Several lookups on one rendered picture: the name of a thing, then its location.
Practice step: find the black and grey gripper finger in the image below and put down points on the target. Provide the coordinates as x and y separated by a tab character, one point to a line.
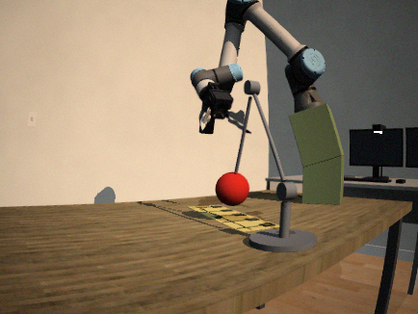
204	117
237	119

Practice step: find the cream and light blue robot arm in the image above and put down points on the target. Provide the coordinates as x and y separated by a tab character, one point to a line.
307	64

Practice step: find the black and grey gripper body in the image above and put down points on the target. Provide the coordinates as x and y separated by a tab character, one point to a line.
218	101

